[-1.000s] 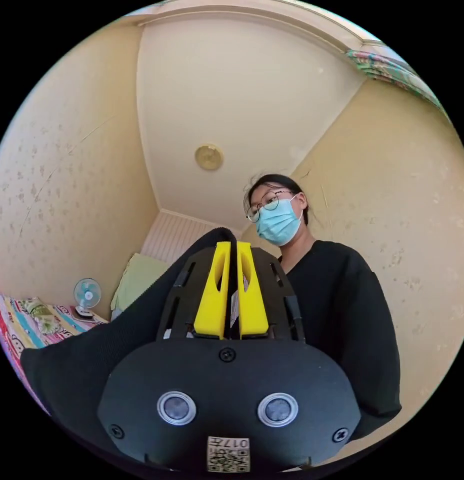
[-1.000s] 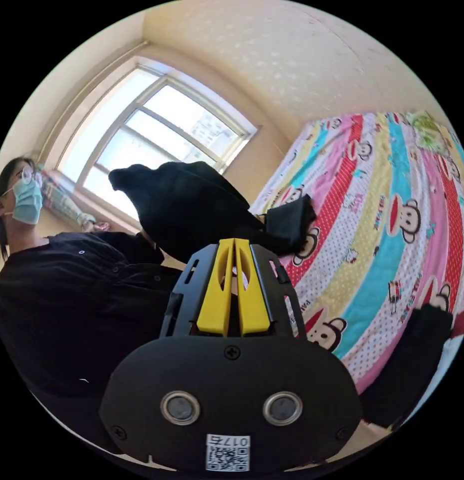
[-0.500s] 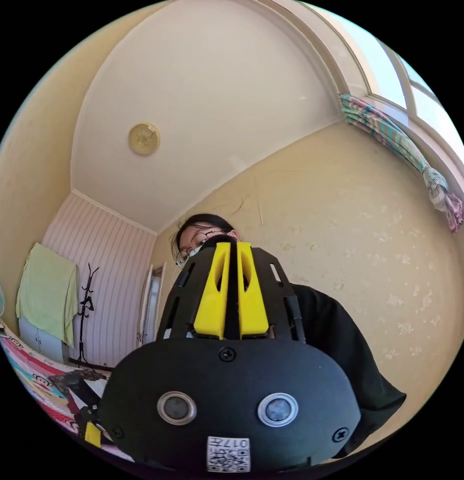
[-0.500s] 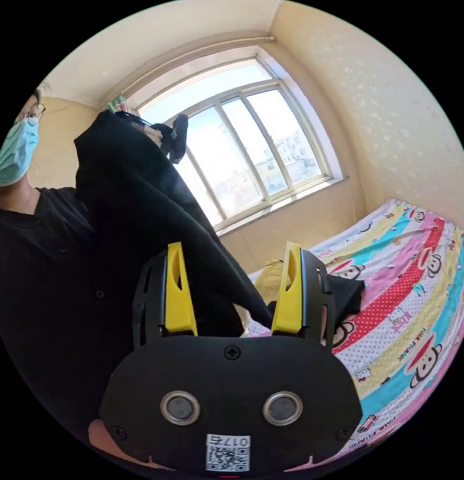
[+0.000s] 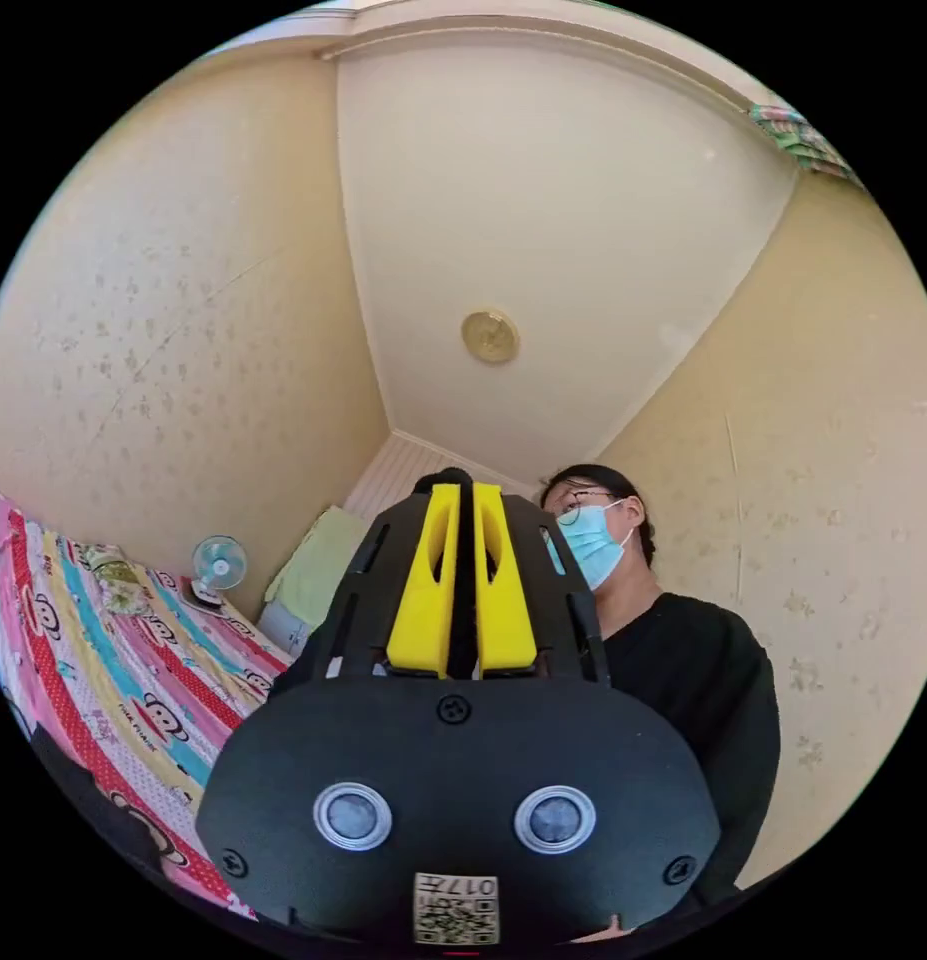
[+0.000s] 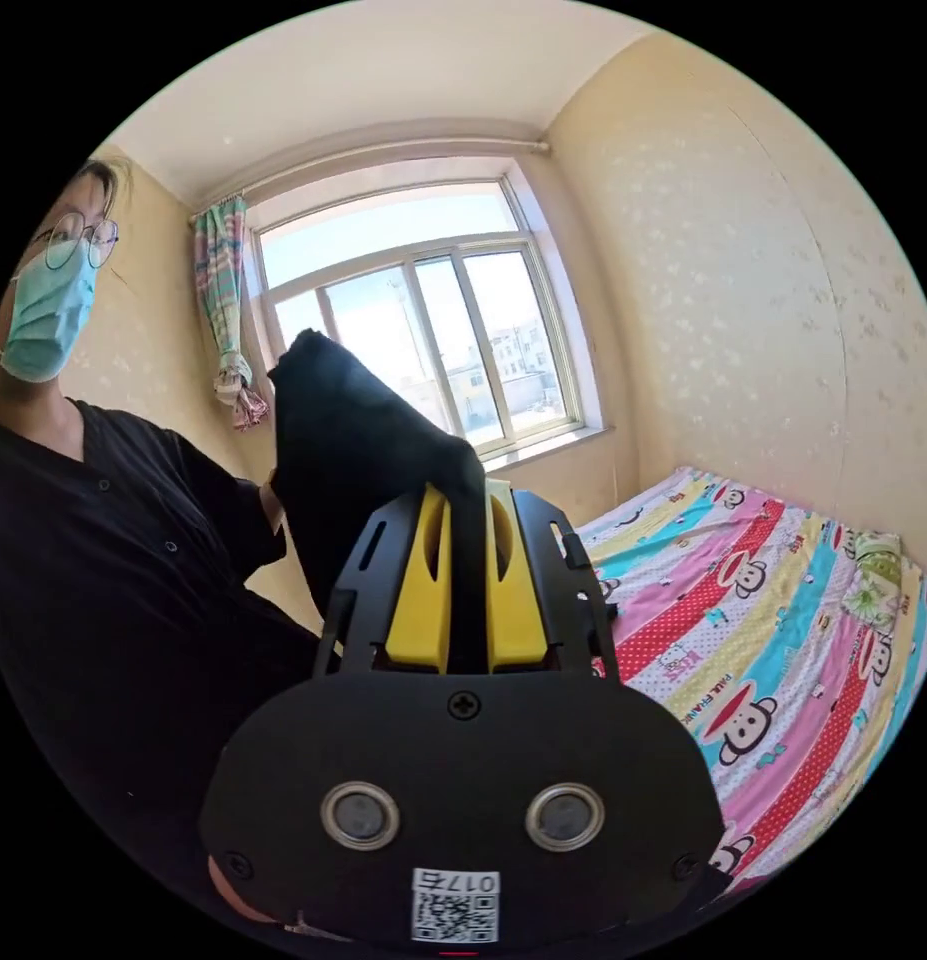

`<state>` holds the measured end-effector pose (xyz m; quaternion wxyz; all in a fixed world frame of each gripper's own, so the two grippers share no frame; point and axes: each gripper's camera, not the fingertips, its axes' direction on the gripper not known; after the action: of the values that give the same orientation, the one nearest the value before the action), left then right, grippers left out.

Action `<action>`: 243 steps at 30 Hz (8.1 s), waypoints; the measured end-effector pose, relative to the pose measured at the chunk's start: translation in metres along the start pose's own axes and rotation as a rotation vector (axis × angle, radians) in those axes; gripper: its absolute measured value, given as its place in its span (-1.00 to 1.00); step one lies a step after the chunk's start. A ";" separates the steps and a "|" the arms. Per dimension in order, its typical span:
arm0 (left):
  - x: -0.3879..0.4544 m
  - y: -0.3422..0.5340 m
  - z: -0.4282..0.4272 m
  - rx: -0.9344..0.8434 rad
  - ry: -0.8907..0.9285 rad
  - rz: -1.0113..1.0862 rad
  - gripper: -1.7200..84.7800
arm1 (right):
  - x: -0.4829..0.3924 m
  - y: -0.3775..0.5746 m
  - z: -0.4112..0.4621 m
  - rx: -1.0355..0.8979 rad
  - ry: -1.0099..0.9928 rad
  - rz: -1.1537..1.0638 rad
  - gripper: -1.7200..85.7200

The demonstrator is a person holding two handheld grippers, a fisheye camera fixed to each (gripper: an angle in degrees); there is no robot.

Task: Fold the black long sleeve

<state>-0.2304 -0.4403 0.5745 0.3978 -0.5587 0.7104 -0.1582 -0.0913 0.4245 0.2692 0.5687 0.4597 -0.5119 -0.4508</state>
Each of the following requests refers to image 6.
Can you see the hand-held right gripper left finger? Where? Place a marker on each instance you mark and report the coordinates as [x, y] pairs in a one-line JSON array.
[[419, 600]]

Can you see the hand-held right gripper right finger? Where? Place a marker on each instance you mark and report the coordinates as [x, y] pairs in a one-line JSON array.
[[512, 607]]

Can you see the black long sleeve shirt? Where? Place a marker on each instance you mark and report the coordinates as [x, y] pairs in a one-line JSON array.
[[358, 457]]

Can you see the person's left hand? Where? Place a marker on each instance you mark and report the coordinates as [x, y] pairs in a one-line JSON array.
[[271, 508]]

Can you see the person's right hand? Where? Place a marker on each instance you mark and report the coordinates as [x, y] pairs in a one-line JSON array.
[[234, 892]]

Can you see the bed with striped cartoon sheet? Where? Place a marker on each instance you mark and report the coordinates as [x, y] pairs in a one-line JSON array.
[[740, 637]]

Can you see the white framed window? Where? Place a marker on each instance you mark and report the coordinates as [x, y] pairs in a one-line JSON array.
[[440, 322]]

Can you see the person's body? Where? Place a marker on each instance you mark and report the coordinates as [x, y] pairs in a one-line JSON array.
[[103, 570]]

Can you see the striped pastel curtain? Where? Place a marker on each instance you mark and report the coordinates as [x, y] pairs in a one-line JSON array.
[[221, 300]]

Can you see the green floral pillow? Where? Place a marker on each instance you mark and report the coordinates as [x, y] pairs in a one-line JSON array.
[[874, 574]]

